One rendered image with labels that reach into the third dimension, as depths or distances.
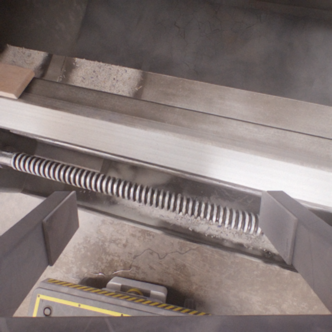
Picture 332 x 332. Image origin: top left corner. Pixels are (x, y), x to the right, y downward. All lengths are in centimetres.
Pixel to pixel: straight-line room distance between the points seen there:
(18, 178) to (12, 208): 77
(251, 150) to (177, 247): 92
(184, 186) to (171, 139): 45
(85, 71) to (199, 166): 26
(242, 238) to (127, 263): 65
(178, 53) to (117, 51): 14
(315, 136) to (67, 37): 57
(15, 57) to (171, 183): 54
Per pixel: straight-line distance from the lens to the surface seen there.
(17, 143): 75
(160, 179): 81
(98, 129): 41
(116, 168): 85
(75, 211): 16
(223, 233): 80
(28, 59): 53
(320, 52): 63
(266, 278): 130
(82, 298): 103
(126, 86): 43
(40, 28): 74
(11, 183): 77
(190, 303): 117
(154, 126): 38
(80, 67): 48
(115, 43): 62
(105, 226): 129
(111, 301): 99
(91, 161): 81
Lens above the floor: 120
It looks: 79 degrees down
